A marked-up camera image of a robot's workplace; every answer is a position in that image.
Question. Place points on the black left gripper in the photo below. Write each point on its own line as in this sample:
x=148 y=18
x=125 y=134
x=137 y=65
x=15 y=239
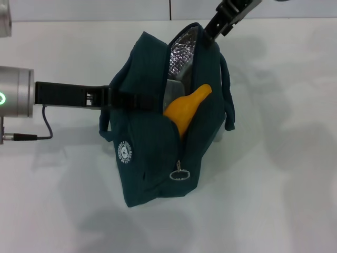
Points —
x=60 y=95

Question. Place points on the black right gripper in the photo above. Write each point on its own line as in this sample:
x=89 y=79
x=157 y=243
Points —
x=234 y=10

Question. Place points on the yellow toy banana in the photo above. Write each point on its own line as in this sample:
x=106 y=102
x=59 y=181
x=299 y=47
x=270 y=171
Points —
x=184 y=110

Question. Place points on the dark teal insulated lunch bag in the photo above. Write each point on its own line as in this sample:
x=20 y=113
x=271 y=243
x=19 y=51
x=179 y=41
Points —
x=147 y=158

